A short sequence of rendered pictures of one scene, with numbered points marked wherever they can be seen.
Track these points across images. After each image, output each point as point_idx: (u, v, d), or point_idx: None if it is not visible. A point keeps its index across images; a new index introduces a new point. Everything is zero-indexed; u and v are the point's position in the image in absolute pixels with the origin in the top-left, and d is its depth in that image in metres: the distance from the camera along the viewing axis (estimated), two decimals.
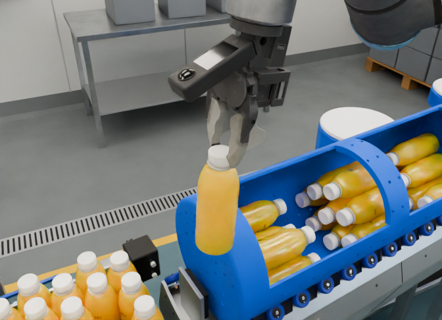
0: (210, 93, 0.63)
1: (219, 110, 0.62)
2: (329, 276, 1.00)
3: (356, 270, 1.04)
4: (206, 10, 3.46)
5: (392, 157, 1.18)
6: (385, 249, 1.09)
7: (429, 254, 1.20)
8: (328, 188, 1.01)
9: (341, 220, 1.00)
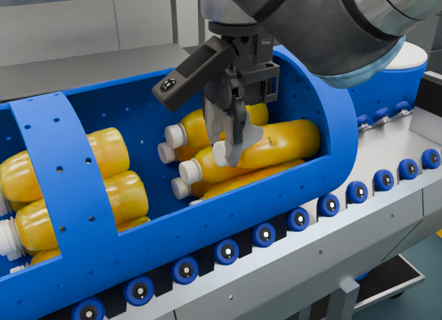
0: (204, 95, 0.63)
1: (212, 112, 0.62)
2: None
3: None
4: None
5: (173, 131, 0.70)
6: (125, 292, 0.61)
7: (239, 294, 0.72)
8: None
9: None
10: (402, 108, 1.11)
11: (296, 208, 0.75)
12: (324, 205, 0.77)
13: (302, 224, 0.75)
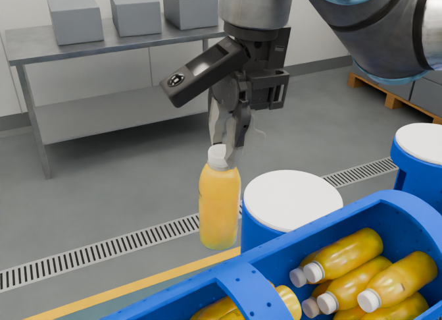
0: (211, 93, 0.63)
1: (218, 112, 0.62)
2: None
3: None
4: (165, 26, 3.13)
5: (314, 271, 0.86)
6: None
7: None
8: None
9: None
10: None
11: None
12: None
13: None
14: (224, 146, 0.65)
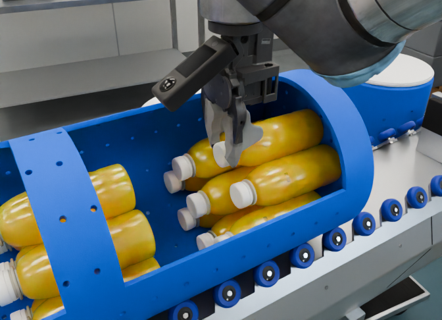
0: (203, 95, 0.63)
1: (212, 112, 0.62)
2: None
3: None
4: None
5: (181, 162, 0.67)
6: None
7: None
8: None
9: None
10: (408, 129, 1.07)
11: (307, 243, 0.72)
12: (330, 235, 0.74)
13: (304, 262, 0.71)
14: (216, 147, 0.64)
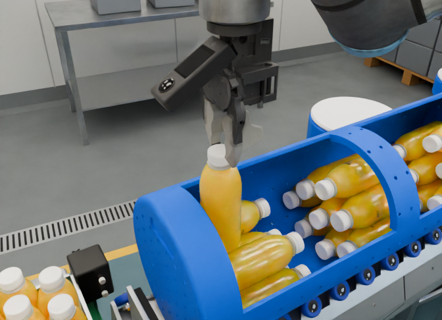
0: (203, 95, 0.63)
1: (212, 112, 0.62)
2: (319, 301, 0.82)
3: (348, 295, 0.85)
4: (196, 0, 3.27)
5: (398, 149, 1.01)
6: None
7: (436, 266, 1.02)
8: (320, 186, 0.83)
9: (337, 224, 0.83)
10: None
11: None
12: None
13: None
14: (427, 139, 0.98)
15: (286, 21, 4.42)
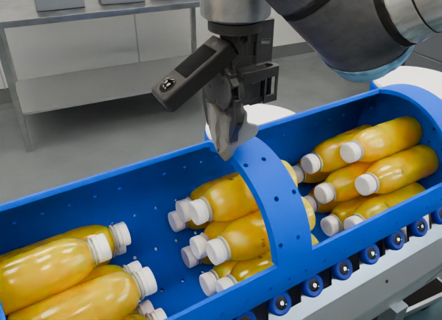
0: (205, 99, 0.63)
1: (215, 114, 0.61)
2: None
3: None
4: None
5: (312, 159, 0.84)
6: None
7: None
8: (192, 207, 0.66)
9: (211, 255, 0.66)
10: None
11: (364, 251, 0.83)
12: (396, 247, 0.86)
13: (376, 253, 0.84)
14: (344, 147, 0.81)
15: None
